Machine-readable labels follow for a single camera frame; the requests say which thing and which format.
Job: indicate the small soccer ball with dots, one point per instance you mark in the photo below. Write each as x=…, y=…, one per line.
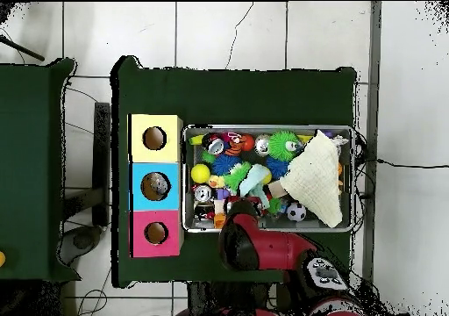
x=296, y=212

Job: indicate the grey metal rail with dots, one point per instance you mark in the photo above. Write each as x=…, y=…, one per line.
x=374, y=84

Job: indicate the blue spiky ball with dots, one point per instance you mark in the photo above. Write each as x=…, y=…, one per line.
x=277, y=166

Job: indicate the yellow ball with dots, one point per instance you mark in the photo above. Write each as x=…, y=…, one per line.
x=200, y=173

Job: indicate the wooden cube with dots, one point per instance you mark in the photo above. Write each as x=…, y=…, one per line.
x=277, y=189

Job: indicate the black rod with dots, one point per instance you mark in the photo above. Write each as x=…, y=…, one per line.
x=24, y=50

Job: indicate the clear mesh bin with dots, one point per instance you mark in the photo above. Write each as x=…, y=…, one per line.
x=315, y=226

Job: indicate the small yellow object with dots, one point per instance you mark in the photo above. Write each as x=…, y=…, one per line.
x=2, y=259

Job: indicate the cream knitted cloth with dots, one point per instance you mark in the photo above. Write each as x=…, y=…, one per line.
x=315, y=179

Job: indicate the green spiky ball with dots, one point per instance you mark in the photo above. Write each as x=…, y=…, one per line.
x=282, y=145
x=235, y=177

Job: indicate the dark green side tablecloth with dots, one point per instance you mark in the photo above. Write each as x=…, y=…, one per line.
x=28, y=137

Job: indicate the black stand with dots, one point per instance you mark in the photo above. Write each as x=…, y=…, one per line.
x=102, y=154

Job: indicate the large multicolour spiky caterpillar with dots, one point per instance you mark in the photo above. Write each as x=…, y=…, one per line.
x=224, y=164

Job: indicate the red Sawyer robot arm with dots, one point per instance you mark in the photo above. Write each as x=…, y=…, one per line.
x=273, y=249

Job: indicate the wooden box with three holes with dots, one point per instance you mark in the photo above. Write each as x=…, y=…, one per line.
x=168, y=147

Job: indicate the grey plastic base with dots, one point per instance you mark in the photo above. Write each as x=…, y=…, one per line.
x=82, y=240

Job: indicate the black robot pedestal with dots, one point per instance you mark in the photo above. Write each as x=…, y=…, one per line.
x=210, y=295

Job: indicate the tiger plush toy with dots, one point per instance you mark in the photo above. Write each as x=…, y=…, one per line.
x=234, y=147

